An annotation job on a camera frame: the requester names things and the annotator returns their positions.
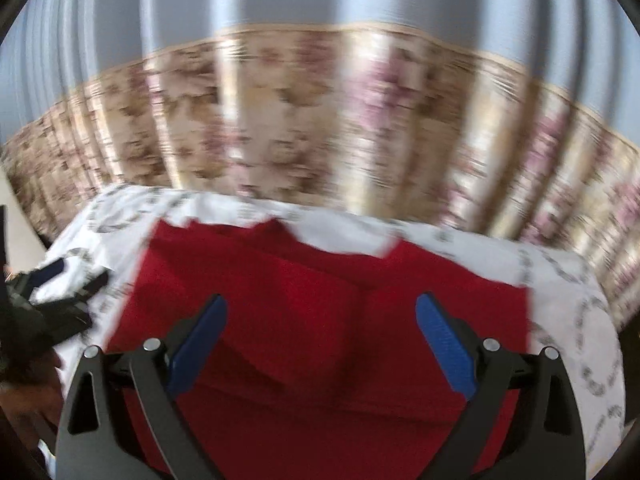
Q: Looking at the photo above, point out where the red knitted sweater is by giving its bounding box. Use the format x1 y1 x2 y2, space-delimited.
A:
108 220 528 479

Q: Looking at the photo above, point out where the person's left hand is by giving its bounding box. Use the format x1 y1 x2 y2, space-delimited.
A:
1 350 64 431

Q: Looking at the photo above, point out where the beige board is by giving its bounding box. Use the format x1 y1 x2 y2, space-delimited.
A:
0 170 46 273

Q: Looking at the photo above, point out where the patterned bed sheet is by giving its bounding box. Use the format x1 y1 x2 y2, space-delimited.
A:
35 184 626 478

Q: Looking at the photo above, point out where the blue floral curtain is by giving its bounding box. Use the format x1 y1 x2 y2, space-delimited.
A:
1 0 639 325

